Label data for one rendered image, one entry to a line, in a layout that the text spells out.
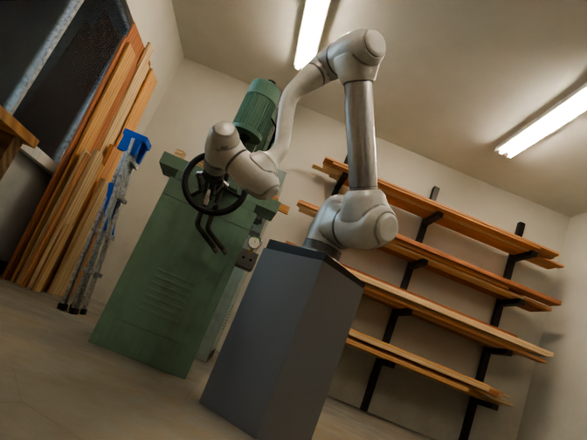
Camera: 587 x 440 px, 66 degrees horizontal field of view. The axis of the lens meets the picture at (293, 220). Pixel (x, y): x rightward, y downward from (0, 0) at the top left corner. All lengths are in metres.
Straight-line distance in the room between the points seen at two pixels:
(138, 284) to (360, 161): 1.11
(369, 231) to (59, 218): 2.45
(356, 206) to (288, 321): 0.45
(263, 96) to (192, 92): 2.79
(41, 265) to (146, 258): 1.44
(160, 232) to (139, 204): 2.68
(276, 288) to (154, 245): 0.71
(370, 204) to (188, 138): 3.59
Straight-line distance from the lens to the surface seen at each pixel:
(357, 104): 1.62
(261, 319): 1.64
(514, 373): 5.30
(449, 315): 4.37
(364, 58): 1.61
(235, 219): 2.14
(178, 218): 2.14
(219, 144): 1.47
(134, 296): 2.12
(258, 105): 2.43
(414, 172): 5.14
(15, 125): 1.21
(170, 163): 2.21
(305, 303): 1.54
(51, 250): 3.48
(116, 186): 3.00
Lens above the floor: 0.30
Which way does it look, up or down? 14 degrees up
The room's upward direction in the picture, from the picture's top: 22 degrees clockwise
